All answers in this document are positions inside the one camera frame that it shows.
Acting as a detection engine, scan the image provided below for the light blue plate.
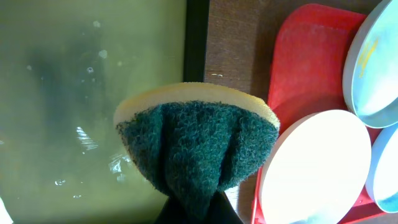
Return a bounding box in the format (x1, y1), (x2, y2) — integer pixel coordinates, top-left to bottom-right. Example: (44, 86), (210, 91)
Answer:
(365, 124), (397, 213)

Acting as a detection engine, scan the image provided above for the yellow green scrub sponge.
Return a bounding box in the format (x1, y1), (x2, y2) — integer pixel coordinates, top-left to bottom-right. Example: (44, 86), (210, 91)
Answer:
(113, 82), (280, 220)

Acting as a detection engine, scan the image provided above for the cream white plate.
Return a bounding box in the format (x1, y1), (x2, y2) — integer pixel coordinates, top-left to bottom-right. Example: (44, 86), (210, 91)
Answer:
(259, 110), (371, 224)

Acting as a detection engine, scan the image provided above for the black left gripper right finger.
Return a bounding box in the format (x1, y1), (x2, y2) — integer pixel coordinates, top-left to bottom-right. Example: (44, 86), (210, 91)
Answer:
(207, 192), (243, 224)

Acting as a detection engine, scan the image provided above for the red plastic tray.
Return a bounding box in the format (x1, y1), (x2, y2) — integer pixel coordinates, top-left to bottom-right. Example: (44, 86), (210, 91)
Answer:
(251, 4), (382, 223)

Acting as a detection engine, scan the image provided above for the mint green plate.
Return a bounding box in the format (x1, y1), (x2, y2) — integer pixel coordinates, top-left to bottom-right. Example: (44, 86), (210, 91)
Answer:
(342, 0), (397, 129)

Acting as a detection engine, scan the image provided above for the black tray with soapy water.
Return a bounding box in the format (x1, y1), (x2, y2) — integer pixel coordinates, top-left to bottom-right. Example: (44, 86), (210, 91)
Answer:
(1, 0), (210, 223)

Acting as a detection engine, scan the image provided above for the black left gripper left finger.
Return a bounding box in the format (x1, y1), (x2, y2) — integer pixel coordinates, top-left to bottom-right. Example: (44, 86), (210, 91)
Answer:
(154, 197), (187, 224)

